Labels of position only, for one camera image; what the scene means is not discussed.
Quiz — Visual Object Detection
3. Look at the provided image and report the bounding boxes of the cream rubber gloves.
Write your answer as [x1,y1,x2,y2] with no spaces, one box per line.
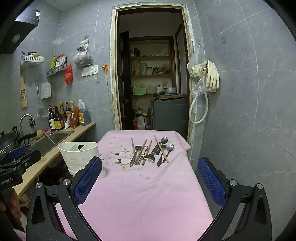
[187,60,220,93]

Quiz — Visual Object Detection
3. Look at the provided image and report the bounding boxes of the cream door frame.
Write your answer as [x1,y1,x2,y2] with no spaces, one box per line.
[110,5,197,160]

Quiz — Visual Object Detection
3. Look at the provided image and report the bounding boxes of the white power cable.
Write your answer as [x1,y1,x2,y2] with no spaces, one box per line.
[105,71,112,96]

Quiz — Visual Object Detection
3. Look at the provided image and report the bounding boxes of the white wall box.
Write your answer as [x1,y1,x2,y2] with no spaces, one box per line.
[41,82,52,100]

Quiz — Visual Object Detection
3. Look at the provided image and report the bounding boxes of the clear plastic bag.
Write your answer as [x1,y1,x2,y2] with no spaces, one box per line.
[191,77,206,97]

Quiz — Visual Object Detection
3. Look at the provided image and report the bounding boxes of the small white hanging bag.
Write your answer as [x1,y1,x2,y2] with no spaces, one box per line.
[77,39,90,51]

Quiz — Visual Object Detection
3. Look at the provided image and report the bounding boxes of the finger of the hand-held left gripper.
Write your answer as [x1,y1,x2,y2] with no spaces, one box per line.
[0,149,42,173]
[8,146,29,160]

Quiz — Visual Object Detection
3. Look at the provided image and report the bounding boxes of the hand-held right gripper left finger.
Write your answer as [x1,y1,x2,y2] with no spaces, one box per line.
[26,156,103,241]

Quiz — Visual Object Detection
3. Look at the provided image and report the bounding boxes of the beige kitchen counter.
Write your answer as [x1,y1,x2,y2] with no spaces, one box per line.
[13,122,96,197]

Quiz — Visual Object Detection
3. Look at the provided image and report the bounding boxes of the grey cabinet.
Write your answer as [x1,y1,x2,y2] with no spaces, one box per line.
[153,97,189,133]

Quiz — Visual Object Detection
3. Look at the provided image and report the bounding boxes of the wooden shelving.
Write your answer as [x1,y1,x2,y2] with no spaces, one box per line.
[128,37,175,96]

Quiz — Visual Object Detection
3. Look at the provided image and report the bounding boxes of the white plastic jug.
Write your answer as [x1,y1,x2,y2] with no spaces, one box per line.
[136,116,147,130]

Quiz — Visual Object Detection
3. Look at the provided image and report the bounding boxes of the dark pump bottle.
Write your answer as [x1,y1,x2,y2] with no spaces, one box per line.
[48,105,57,131]

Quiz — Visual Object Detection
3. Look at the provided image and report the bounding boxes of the white hose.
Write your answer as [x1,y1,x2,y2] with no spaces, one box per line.
[189,68,209,125]

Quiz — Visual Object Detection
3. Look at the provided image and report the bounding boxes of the person's left hand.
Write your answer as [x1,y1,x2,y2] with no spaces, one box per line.
[0,188,22,219]

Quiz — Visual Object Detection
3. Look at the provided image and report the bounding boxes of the wooden cutting board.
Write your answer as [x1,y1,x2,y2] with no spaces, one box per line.
[154,93,187,100]

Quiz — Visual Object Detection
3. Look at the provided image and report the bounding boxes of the orange seasoning packet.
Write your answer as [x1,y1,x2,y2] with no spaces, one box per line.
[70,113,80,129]

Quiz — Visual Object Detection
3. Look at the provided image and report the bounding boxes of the wooden stick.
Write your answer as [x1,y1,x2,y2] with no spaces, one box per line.
[35,130,50,140]

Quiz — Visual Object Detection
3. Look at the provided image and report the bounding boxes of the clear bag with dark contents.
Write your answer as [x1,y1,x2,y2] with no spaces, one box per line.
[72,49,93,67]

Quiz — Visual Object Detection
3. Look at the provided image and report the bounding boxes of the person's left forearm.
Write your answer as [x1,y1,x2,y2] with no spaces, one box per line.
[13,228,26,241]

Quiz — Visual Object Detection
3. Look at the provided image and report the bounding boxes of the black range hood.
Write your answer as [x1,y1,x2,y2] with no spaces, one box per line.
[0,7,40,55]

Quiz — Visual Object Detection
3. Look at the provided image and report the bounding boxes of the pink floral tablecloth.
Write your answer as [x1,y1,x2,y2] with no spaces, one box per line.
[55,130,214,241]

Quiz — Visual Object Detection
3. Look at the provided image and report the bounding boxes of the tan-capped sauce bottle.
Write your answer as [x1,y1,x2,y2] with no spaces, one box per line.
[54,103,63,130]

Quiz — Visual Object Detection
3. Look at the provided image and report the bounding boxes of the dark wooden door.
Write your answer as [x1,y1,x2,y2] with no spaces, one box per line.
[119,31,130,130]

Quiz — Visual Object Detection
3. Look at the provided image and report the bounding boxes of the red plastic bag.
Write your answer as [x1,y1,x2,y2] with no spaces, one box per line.
[65,65,73,85]

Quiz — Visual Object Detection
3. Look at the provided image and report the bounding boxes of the steel sink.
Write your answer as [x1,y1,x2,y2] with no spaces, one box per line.
[30,130,76,156]

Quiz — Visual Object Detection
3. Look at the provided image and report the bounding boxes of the yellow-capped sauce bottle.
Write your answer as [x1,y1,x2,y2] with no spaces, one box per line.
[59,101,67,128]

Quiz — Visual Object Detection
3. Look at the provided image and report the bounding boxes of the white wall basket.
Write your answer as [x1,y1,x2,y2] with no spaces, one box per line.
[20,55,44,66]

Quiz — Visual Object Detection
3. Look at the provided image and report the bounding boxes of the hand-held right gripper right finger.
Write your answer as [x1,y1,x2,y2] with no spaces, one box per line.
[198,157,273,241]

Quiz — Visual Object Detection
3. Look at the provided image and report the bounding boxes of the dark oil jug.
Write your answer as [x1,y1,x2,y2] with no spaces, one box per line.
[77,99,91,126]

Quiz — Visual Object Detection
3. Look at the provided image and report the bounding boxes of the grey wall shelf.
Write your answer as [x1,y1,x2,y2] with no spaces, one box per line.
[46,64,67,77]

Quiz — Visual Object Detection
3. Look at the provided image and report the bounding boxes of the metal wok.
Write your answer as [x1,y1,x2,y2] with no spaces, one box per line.
[0,131,38,153]

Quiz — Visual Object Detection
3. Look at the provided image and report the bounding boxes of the chrome faucet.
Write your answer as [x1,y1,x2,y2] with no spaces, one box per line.
[20,114,36,147]

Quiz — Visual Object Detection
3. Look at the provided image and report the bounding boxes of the red and white packet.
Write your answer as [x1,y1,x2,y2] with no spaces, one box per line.
[56,54,67,68]

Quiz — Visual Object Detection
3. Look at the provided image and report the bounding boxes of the metal loop-handled utensil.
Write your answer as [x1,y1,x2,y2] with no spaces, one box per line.
[139,147,149,165]

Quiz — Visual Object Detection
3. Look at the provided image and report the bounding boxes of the white plastic utensil holder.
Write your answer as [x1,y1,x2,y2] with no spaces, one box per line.
[58,142,107,179]

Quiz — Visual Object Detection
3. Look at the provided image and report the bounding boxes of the metal strainer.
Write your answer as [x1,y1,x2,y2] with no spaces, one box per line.
[37,85,48,121]

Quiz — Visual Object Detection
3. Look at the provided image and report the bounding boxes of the wooden grater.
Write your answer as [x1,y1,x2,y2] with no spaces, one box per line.
[20,76,28,109]

